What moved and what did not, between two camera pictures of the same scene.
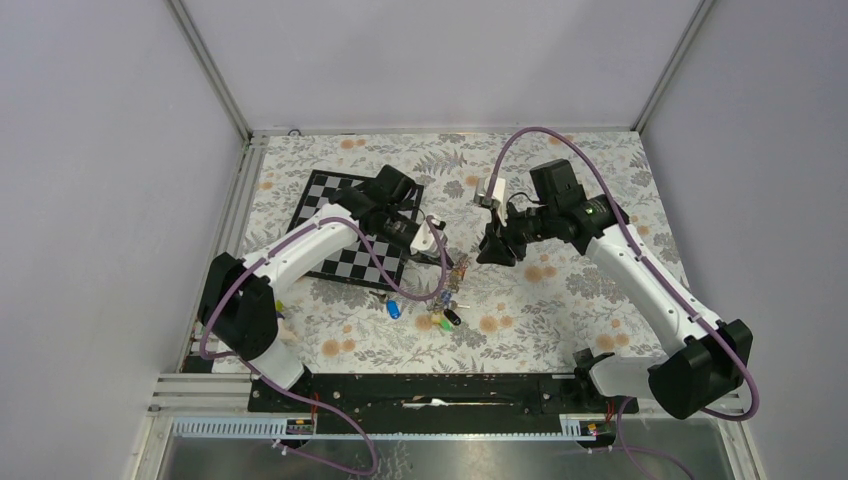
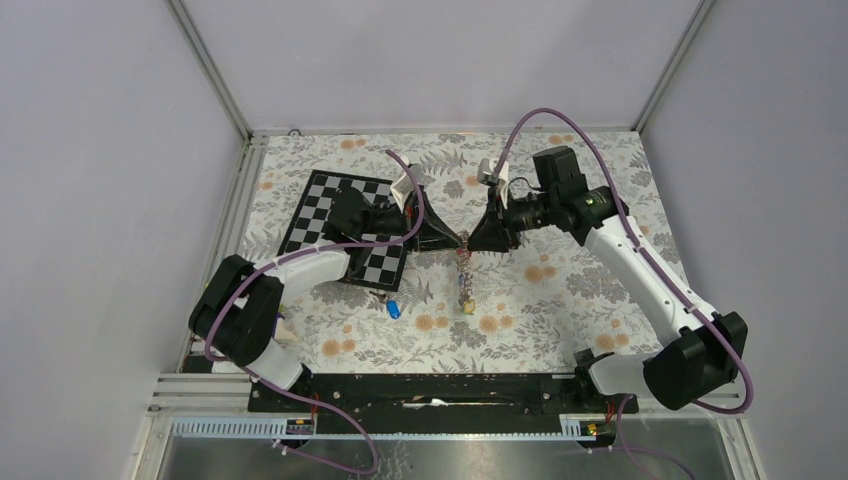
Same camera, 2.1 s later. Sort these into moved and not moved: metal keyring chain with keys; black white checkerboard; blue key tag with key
Moved: metal keyring chain with keys
Not moved: blue key tag with key; black white checkerboard
